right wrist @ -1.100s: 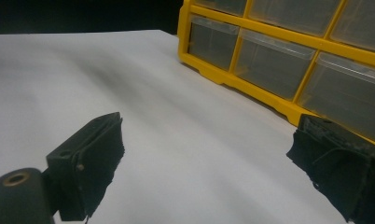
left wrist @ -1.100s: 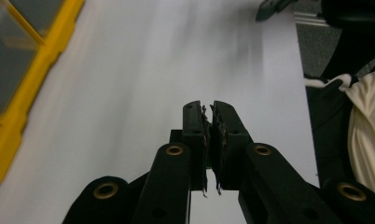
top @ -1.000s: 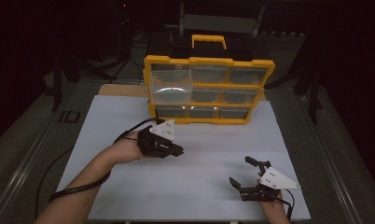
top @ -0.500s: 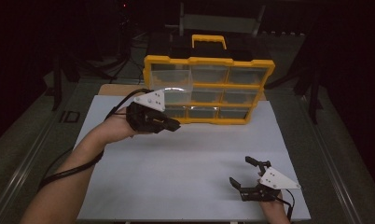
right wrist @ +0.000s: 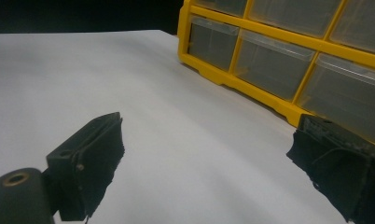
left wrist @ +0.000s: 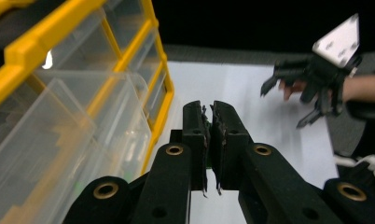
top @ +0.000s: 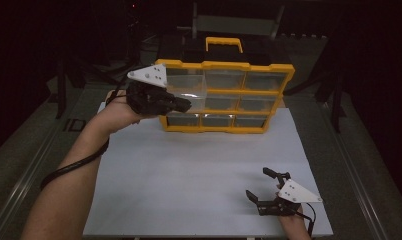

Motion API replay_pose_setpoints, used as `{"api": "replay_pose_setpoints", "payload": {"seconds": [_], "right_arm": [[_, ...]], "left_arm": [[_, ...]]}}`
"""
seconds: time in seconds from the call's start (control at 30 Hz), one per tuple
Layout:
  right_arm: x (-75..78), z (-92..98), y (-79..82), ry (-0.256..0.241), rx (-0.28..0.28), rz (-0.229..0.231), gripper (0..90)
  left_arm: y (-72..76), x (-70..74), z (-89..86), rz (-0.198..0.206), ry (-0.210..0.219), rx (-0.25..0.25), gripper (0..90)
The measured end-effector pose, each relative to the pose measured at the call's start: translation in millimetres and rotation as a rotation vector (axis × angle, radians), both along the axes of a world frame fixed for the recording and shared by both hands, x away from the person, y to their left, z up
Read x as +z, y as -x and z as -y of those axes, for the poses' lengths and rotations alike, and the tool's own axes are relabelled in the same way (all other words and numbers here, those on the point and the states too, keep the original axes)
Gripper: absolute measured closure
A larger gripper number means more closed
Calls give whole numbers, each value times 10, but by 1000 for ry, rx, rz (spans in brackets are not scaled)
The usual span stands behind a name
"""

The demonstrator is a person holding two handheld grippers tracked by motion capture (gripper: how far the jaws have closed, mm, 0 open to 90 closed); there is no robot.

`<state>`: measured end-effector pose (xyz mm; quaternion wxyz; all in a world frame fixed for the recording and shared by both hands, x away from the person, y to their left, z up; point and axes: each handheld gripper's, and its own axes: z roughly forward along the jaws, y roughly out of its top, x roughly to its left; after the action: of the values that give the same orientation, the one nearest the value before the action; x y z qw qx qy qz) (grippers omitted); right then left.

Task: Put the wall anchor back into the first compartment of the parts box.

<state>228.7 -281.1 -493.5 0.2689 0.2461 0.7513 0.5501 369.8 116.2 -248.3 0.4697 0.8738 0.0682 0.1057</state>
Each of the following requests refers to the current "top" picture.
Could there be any yellow black drawer organizer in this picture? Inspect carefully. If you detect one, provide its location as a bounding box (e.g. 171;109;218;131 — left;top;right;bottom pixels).
153;36;296;135

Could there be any person's right hand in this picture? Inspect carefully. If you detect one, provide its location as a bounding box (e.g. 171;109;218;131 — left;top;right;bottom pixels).
277;211;312;240

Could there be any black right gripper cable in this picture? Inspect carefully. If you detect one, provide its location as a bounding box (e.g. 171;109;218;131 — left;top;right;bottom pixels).
301;202;318;237

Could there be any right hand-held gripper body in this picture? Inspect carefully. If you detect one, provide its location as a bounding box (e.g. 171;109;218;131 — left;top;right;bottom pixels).
256;172;323;217

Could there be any black stand leg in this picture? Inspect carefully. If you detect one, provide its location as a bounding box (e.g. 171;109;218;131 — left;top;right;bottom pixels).
54;59;70;120

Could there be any white table cover sheet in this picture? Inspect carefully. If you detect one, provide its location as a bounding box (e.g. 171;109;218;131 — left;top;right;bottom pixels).
83;101;334;238

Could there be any set of clear drawers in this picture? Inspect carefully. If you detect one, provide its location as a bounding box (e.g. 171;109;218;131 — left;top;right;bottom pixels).
166;68;287;128

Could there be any metal floor rail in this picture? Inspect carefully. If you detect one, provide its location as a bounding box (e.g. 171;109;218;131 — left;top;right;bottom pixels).
0;99;87;240
320;101;390;240

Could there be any person's left hand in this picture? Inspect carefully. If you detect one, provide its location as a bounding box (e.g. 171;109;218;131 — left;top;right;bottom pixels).
100;89;158;135

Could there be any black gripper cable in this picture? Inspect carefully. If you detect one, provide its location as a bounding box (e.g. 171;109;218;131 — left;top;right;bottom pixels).
39;74;130;191
301;202;318;237

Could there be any grey metal frame stand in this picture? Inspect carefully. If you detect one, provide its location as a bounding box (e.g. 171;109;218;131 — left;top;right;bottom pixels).
177;1;287;41

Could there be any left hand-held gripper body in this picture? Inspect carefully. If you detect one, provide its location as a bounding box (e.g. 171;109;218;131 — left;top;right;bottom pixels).
126;63;177;117

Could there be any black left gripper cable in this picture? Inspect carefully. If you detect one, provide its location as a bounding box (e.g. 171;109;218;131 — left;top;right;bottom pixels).
39;74;130;191

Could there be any clear plastic drawer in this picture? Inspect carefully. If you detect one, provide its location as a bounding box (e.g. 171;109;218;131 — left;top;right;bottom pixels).
164;68;208;114

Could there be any dark tripod stand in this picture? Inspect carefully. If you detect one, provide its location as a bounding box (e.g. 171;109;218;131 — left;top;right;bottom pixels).
120;0;147;88

